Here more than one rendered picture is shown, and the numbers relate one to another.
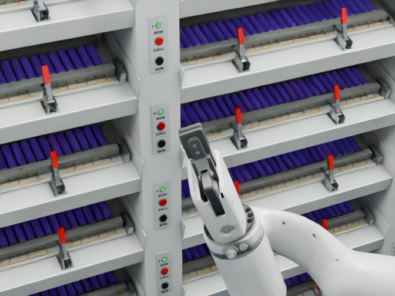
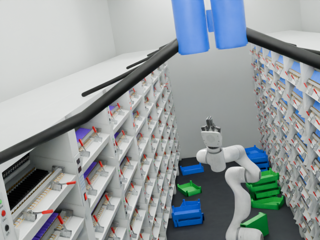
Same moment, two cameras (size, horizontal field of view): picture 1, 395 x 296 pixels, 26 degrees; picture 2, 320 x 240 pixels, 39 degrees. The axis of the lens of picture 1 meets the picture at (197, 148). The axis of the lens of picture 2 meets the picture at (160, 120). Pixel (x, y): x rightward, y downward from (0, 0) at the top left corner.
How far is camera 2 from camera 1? 2.05 m
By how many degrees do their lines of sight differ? 56
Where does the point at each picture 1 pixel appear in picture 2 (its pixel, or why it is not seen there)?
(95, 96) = (107, 169)
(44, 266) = not seen: outside the picture
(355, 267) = (229, 148)
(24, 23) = (99, 143)
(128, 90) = (110, 165)
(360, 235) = (141, 212)
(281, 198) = (131, 201)
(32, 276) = not seen: outside the picture
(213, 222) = (220, 138)
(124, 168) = (114, 198)
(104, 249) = (118, 233)
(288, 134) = (128, 175)
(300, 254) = not seen: hidden behind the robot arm
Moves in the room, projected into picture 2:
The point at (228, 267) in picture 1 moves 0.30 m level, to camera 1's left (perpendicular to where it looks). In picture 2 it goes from (220, 154) to (195, 173)
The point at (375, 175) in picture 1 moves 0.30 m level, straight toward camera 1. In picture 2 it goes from (138, 187) to (166, 194)
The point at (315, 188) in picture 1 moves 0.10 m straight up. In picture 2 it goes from (133, 196) to (131, 183)
